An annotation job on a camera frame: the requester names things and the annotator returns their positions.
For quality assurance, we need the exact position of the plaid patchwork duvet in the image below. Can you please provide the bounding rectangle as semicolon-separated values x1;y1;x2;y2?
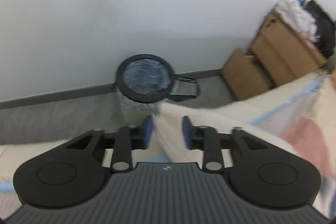
0;56;336;224

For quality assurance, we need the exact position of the black rimmed trash bin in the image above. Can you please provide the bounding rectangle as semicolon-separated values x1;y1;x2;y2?
114;54;176;122

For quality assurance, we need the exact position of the white clothes pile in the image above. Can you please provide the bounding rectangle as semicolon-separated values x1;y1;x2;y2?
274;0;318;42

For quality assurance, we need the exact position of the cream sweater with striped sleeves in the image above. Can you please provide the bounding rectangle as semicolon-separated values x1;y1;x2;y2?
154;73;324;177

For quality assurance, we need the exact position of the wooden nightstand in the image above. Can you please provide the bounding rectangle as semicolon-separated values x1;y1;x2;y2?
220;10;328;102

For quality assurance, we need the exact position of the black clothes pile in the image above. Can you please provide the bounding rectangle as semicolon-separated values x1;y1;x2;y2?
303;0;336;59

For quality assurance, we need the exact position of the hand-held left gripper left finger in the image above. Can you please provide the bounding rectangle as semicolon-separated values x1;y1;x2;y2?
64;115;154;172

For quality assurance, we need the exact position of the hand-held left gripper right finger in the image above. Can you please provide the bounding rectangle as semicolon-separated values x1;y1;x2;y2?
182;116;265;172

